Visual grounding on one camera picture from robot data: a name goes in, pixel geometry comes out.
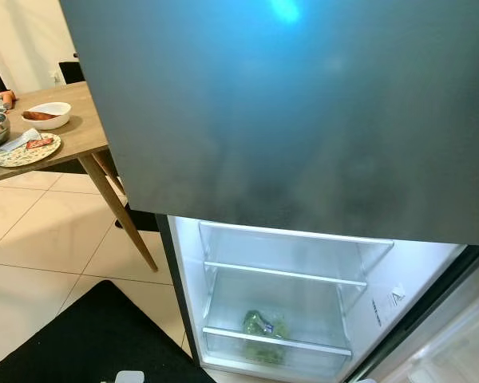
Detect grey fridge compartment door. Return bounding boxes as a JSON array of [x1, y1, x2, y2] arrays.
[[367, 259, 479, 383]]

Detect clear fridge chiller tray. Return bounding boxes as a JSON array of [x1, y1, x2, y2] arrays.
[[196, 221, 396, 288]]

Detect clear glass fridge shelf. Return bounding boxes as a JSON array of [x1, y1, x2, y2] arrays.
[[201, 326, 354, 357]]

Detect black fridge floor mat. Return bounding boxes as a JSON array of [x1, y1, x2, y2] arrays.
[[0, 279, 216, 383]]

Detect grey freezer door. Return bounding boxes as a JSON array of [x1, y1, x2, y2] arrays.
[[60, 0, 479, 246]]

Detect green vegetable bag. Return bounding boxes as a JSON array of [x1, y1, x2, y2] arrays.
[[241, 310, 290, 365]]

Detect light wooden dining table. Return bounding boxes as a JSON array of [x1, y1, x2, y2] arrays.
[[0, 80, 158, 272]]

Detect black square box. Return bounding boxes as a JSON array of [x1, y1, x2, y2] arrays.
[[58, 61, 86, 85]]

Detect white ceramic bowl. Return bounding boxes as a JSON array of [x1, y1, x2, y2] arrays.
[[20, 101, 73, 131]]

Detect red food slice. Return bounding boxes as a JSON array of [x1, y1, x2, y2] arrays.
[[26, 137, 55, 151]]

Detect brown grilled food piece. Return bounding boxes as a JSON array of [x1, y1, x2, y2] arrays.
[[24, 110, 58, 122]]

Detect floral patterned plate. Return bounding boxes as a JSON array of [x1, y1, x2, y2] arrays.
[[0, 132, 63, 169]]

